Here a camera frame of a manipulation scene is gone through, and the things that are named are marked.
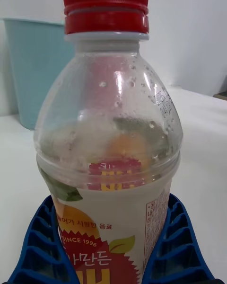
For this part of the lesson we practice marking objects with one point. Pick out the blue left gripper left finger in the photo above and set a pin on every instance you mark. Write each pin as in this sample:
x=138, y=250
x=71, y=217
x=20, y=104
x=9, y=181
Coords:
x=40, y=253

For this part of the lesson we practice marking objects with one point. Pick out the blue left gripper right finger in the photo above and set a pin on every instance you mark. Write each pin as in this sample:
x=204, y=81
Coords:
x=177, y=253

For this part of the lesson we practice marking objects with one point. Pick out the clear bottle with red cap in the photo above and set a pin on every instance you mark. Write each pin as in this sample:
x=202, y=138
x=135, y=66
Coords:
x=111, y=217

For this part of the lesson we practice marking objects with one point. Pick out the pale blue plastic bin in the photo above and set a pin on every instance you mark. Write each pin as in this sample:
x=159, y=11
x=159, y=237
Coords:
x=35, y=71

